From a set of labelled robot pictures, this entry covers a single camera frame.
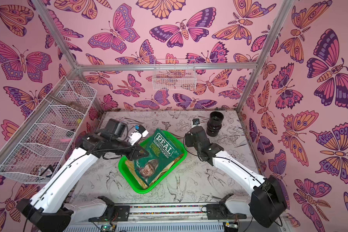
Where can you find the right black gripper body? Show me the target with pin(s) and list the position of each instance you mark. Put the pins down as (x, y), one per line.
(190, 137)

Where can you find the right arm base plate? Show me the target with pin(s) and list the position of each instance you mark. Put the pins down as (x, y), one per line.
(220, 211)

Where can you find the small white wire basket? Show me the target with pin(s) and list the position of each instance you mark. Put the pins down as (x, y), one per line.
(173, 75)

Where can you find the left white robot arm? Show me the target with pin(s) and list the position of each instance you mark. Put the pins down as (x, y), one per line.
(46, 209)

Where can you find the tan kraft Chips bag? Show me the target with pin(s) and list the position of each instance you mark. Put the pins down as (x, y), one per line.
(130, 166)

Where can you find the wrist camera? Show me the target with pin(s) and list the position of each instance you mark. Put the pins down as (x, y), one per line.
(138, 133)
(195, 122)

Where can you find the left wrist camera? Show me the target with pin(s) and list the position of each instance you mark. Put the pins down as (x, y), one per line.
(138, 133)

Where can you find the green plastic mesh basket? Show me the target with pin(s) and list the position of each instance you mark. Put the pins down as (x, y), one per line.
(130, 179)

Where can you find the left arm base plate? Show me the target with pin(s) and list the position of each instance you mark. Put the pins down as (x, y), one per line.
(111, 212)

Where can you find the black object in rack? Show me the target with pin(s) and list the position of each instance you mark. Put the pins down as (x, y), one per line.
(46, 171)

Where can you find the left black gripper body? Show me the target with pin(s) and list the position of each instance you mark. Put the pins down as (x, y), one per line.
(124, 148)

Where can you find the dark green Real chips bag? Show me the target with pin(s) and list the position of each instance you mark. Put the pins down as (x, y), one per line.
(161, 151)

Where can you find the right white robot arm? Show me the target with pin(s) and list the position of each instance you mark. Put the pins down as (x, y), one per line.
(266, 199)

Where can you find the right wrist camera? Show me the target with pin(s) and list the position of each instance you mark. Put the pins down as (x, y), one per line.
(195, 122)

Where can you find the aluminium mounting rail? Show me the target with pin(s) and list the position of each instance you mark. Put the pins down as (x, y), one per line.
(168, 210)

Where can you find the black camera lens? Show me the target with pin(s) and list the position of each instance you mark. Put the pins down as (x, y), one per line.
(214, 124)

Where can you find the long white wire rack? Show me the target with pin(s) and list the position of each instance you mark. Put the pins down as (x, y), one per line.
(52, 120)

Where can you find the beige orange chips bag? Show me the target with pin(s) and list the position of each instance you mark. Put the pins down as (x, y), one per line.
(170, 165)

